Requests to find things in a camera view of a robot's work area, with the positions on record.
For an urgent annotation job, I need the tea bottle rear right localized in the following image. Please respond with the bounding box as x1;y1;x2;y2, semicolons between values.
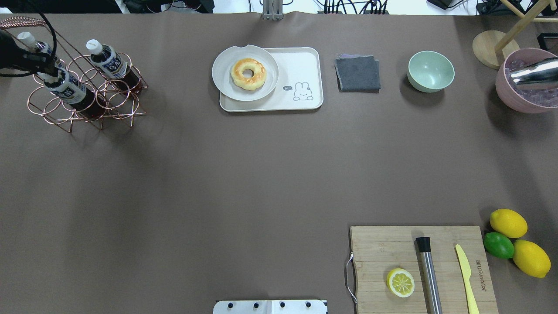
86;38;142;95

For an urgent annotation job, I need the glazed yellow donut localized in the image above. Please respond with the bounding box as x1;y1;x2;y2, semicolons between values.
230;58;267;91

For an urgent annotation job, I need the wooden mug tree stand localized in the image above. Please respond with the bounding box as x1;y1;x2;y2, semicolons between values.
472;0;557;69

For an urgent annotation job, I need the tea bottle rear left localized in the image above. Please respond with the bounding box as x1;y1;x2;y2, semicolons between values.
17;31;65;69

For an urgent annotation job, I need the green lime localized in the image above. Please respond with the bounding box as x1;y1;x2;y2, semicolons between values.
483;231;515;259

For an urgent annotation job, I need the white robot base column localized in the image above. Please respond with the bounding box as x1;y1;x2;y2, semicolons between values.
213;299;329;314

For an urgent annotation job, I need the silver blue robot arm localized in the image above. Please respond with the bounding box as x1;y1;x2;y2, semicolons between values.
1;31;557;92

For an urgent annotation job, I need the tea bottle white cap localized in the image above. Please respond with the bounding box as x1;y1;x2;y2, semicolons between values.
38;69;105;119

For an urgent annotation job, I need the bamboo cutting board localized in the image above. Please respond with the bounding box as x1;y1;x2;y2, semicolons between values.
350;226;499;314

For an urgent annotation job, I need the white round plate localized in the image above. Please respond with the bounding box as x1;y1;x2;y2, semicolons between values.
211;44;279;101

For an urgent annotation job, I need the copper wire bottle rack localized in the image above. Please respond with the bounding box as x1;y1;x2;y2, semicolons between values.
1;16;148;133

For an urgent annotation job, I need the half lemon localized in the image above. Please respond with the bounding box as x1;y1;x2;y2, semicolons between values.
385;268;415;298

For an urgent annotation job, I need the aluminium frame post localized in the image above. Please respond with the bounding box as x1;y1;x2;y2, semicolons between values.
262;0;284;20

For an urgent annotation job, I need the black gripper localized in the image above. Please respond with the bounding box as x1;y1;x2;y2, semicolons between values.
0;30;56;77

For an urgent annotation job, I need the folded grey cloth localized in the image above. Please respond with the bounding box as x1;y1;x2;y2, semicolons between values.
334;54;381;92

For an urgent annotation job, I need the pink bowl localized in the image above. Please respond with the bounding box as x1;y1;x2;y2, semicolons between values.
496;48;557;113

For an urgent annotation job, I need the steel muddler black tip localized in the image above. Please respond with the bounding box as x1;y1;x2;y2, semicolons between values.
416;236;443;314

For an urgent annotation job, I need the cream rabbit tray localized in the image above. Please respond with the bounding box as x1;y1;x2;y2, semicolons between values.
212;44;323;113

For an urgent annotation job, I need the yellow lemon far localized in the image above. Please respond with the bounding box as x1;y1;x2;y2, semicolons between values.
490;208;528;239

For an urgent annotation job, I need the yellow plastic knife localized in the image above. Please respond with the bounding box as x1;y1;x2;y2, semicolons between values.
455;244;480;314

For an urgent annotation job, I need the yellow lemon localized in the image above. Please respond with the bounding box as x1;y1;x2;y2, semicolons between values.
490;208;528;239
512;240;551;278

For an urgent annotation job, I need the yellow lemon near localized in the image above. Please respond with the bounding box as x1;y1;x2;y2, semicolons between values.
512;240;551;278

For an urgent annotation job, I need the mint green bowl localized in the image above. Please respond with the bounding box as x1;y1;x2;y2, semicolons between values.
407;51;455;93

